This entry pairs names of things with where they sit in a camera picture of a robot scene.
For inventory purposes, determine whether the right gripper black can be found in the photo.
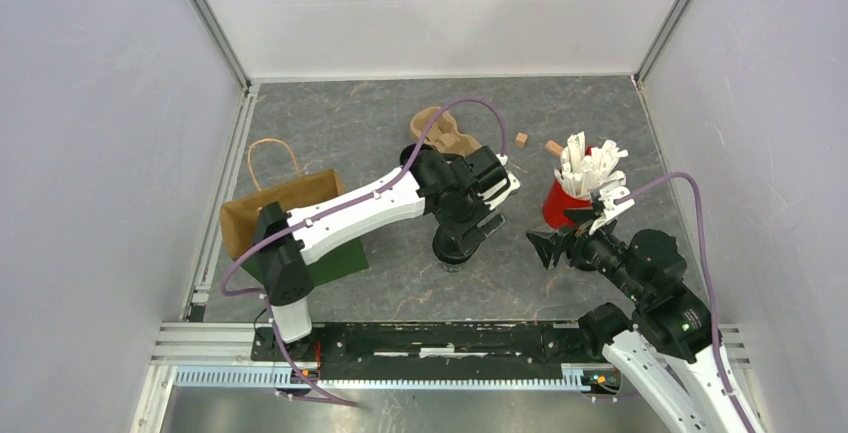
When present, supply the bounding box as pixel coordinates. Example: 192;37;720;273
525;205;647;302

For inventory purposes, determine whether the black cup lid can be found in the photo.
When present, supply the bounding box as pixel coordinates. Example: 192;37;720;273
432;227;479;268

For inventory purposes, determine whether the black coffee cup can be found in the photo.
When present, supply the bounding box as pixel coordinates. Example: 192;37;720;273
399;144;416;168
433;244;476;272

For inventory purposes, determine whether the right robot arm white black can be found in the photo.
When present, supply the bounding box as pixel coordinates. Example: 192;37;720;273
526;225;764;432

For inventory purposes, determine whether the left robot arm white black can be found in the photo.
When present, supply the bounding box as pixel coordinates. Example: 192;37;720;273
250;145;521;361

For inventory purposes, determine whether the white stirrer sticks bundle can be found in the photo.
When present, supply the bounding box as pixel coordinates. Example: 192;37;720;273
554;132;629;200

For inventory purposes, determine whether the small wooden cube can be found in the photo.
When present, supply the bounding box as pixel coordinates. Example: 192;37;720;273
515;132;528;148

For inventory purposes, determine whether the cardboard cup carrier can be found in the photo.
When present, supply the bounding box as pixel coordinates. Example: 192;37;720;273
409;106;481;157

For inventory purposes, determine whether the green mat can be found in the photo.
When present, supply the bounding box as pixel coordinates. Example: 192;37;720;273
241;239;369;287

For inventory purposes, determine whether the brown paper bag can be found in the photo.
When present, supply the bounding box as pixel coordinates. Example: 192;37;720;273
219;138;347;260

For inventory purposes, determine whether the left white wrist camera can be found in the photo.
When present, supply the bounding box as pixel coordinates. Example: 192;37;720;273
480;154;521;210

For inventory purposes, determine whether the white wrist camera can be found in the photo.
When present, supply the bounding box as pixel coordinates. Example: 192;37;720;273
480;154;521;210
588;182;635;235

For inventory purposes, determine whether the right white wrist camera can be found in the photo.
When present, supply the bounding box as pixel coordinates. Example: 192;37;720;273
588;182;635;235

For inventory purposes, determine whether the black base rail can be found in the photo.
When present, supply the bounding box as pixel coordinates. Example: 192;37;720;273
250;321;605;381

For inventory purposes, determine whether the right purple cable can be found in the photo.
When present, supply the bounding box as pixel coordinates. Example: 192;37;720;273
612;172;757;433

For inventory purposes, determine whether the purple cable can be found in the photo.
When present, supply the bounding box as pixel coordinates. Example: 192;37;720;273
612;172;757;433
219;97;509;409

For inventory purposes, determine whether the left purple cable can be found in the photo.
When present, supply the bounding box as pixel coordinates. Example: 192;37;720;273
219;97;509;409

